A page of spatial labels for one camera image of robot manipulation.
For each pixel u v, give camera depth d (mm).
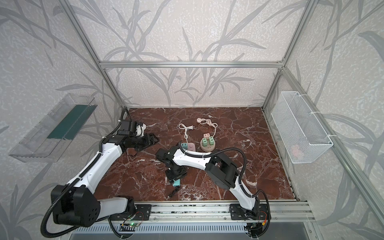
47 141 642
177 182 808
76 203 394
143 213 724
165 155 692
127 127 642
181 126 1081
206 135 961
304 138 606
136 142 686
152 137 753
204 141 930
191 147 937
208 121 1081
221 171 500
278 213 755
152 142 738
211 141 937
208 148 940
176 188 807
